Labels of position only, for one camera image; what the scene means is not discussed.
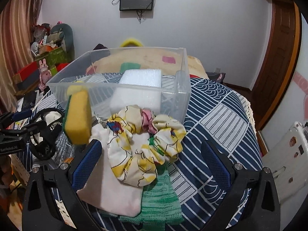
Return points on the clear plastic storage bin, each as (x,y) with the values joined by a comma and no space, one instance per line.
(175,90)

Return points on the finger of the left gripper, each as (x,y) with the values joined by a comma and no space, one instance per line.
(8,118)
(10,137)

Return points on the yellow floral fabric scrunchie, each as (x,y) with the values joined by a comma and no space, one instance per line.
(140,141)

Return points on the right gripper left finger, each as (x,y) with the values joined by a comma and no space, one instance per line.
(40,211)

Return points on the brown wooden door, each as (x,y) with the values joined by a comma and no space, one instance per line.
(279,61)

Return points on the green cardboard box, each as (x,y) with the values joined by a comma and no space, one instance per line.
(54,57)

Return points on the yellow green sponge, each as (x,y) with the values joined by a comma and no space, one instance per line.
(77,123)

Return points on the small black wall monitor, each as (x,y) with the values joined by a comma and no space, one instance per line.
(126,5)

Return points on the dark clothing pile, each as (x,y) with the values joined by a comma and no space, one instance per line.
(99,47)

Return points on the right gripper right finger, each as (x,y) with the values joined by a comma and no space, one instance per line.
(262,209)

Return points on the white suitcase with stickers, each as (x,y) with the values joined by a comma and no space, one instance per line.
(288,162)

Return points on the grey green plush toy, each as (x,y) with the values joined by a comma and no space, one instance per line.
(67,38)

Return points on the green knit glove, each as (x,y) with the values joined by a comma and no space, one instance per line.
(159,204)

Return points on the white foam block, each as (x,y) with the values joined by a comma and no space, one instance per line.
(141,87)

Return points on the red flat box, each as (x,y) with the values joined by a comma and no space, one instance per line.
(25,72)

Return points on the black white fabric band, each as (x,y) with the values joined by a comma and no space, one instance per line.
(42,145)

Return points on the white drawstring pouch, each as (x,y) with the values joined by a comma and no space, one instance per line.
(103,190)

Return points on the pink bunny plush toy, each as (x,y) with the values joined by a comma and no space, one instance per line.
(45,74)

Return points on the blue white patterned tablecloth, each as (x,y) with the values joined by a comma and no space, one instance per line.
(218,114)

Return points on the yellow curved plush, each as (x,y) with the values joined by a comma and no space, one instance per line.
(131,42)

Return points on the beige patchwork blanket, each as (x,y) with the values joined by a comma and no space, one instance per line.
(168,60)

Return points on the striped brown curtain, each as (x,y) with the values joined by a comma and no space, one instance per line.
(17,19)

